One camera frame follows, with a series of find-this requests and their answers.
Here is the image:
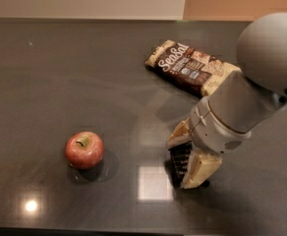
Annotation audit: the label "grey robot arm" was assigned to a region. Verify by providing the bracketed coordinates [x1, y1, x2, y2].
[167, 13, 287, 189]

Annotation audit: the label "sea salt chip bag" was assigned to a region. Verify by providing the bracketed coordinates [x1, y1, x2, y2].
[145, 40, 239, 97]

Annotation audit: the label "red apple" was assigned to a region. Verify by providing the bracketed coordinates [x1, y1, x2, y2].
[65, 132, 104, 170]

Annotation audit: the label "black rxbar chocolate bar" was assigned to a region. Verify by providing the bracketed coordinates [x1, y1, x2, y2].
[168, 141, 210, 189]

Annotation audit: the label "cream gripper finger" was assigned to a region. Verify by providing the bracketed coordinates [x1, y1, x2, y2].
[166, 118, 191, 149]
[179, 145, 222, 189]

